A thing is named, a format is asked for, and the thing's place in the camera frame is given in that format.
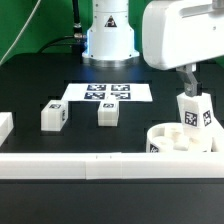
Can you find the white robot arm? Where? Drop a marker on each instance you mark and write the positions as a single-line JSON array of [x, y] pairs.
[[110, 39]]

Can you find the white round stool seat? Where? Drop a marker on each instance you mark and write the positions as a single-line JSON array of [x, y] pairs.
[[176, 137]]

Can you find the white left fence block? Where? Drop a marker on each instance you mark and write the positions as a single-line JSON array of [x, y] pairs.
[[6, 125]]

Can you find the black cable vertical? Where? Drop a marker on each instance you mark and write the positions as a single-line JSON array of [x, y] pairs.
[[76, 15]]

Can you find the white front fence bar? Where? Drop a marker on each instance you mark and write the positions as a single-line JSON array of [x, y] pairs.
[[88, 166]]

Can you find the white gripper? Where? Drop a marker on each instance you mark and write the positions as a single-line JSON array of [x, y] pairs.
[[177, 33]]

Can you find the white AprilTag marker sheet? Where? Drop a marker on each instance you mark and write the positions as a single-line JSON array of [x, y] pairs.
[[99, 92]]

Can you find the black cable horizontal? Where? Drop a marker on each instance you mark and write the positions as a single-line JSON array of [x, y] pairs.
[[76, 42]]

